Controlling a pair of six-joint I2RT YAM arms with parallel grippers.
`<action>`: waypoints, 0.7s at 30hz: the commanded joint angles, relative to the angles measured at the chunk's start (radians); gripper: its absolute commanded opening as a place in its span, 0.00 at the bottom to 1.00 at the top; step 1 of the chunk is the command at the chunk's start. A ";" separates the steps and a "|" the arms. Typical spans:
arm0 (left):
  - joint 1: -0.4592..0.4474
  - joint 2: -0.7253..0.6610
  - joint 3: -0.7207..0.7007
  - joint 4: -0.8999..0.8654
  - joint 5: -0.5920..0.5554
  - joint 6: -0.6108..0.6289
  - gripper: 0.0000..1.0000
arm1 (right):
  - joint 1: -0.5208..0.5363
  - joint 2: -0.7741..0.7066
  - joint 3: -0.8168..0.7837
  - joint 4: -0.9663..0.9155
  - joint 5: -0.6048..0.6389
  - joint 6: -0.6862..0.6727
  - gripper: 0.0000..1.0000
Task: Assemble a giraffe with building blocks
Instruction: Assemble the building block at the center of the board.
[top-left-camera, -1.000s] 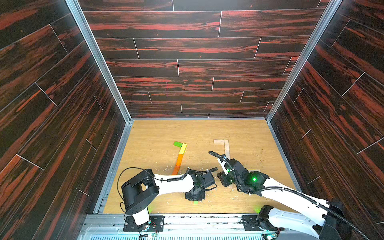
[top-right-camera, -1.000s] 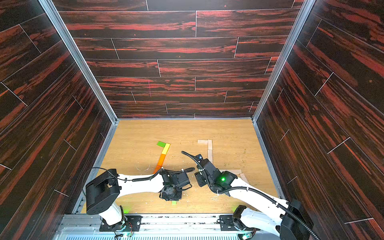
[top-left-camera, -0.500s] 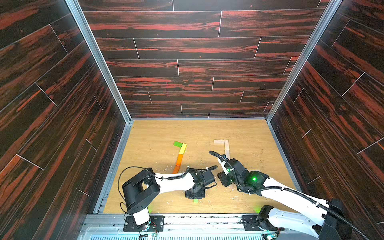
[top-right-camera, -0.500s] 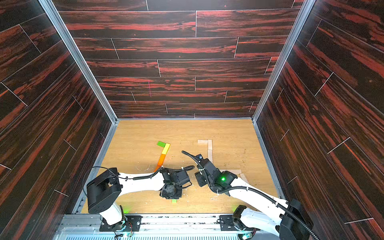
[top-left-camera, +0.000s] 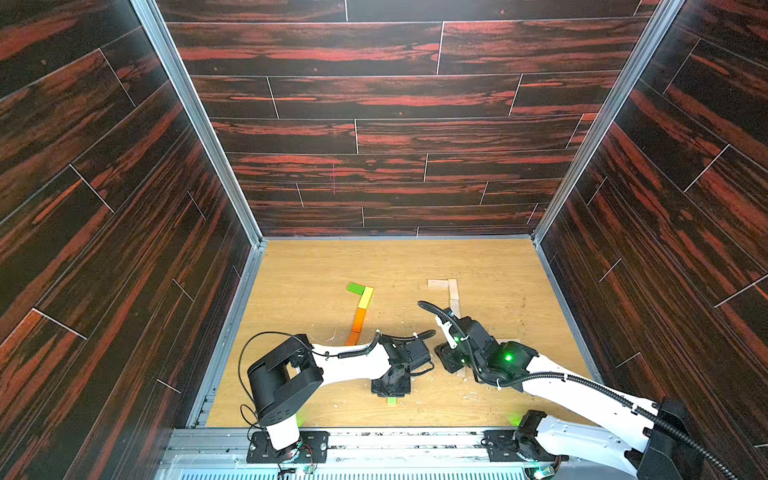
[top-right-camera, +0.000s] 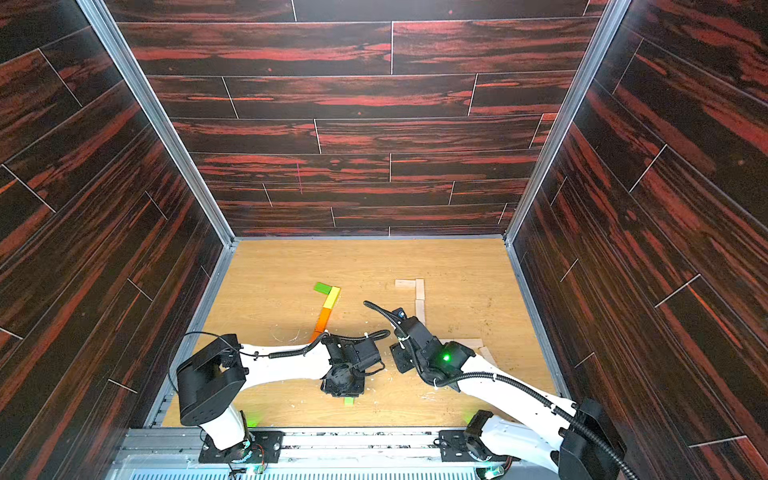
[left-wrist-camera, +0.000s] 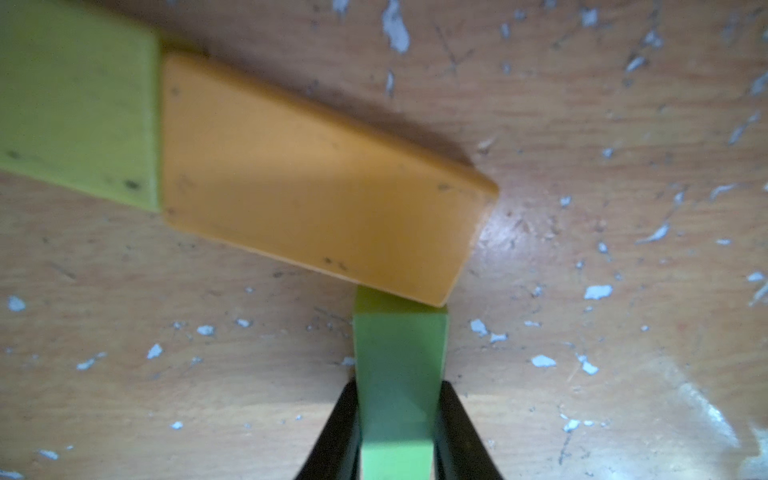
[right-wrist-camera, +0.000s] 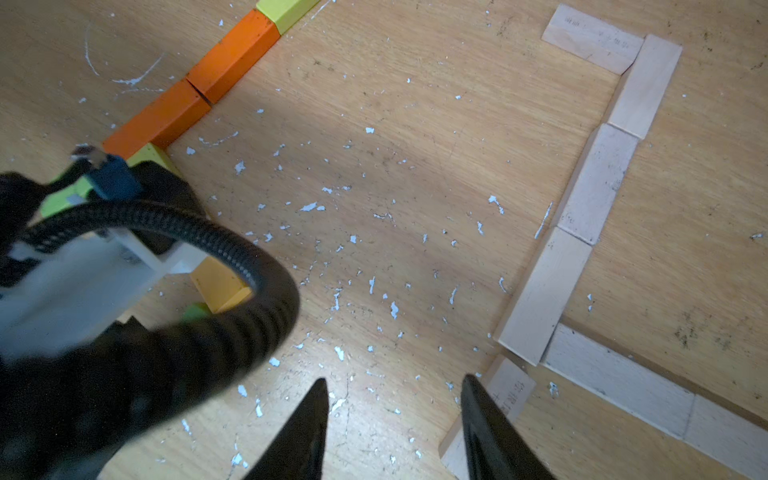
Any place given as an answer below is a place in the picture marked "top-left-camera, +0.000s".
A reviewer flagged orange block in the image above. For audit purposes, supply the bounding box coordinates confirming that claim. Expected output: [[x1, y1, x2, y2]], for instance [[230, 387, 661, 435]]
[[346, 331, 360, 346], [352, 308, 367, 334]]

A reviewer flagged yellow block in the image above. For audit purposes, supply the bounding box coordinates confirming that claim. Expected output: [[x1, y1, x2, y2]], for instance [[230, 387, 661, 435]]
[[357, 286, 374, 310]]

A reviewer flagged natural wood block crosswise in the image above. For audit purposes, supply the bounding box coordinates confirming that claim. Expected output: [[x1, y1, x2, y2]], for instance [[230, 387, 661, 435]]
[[427, 279, 450, 290]]

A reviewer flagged short green block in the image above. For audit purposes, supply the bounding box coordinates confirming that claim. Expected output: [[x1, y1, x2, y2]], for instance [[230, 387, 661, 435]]
[[347, 282, 365, 295]]

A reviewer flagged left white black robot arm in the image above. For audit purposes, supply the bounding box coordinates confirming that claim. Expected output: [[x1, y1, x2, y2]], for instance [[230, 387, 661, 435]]
[[241, 330, 436, 451]]

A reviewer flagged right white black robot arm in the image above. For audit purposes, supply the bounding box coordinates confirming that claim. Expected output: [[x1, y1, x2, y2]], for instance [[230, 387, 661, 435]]
[[418, 301, 737, 479]]

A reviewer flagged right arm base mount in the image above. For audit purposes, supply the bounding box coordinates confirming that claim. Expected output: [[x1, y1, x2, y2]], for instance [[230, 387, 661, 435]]
[[481, 410, 562, 463]]

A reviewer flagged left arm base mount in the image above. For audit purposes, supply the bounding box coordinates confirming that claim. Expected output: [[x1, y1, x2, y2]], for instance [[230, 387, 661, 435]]
[[246, 430, 329, 465]]

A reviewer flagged aluminium front rail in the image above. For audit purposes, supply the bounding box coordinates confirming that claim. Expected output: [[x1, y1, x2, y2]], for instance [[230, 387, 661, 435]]
[[155, 427, 667, 480]]

